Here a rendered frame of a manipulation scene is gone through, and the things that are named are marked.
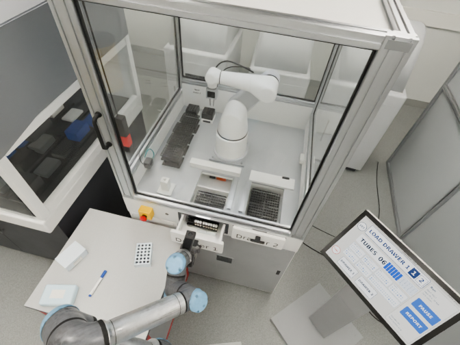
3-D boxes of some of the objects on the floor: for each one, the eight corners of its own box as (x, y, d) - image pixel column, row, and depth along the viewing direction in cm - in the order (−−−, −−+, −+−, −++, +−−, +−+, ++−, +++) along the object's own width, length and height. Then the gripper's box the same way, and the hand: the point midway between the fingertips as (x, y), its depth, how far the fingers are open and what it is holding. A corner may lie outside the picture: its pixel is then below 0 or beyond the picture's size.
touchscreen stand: (311, 383, 184) (388, 363, 107) (270, 319, 208) (308, 265, 130) (361, 337, 204) (457, 293, 126) (318, 284, 227) (376, 218, 150)
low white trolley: (163, 362, 186) (144, 341, 129) (77, 337, 192) (23, 305, 135) (191, 277, 224) (185, 231, 166) (118, 258, 230) (90, 207, 172)
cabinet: (272, 297, 218) (298, 253, 157) (148, 264, 228) (127, 211, 167) (285, 200, 280) (307, 142, 219) (186, 177, 290) (181, 116, 229)
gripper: (168, 265, 124) (181, 256, 145) (192, 272, 123) (201, 261, 144) (173, 246, 125) (184, 239, 146) (197, 252, 123) (205, 245, 145)
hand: (194, 246), depth 144 cm, fingers closed on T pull, 3 cm apart
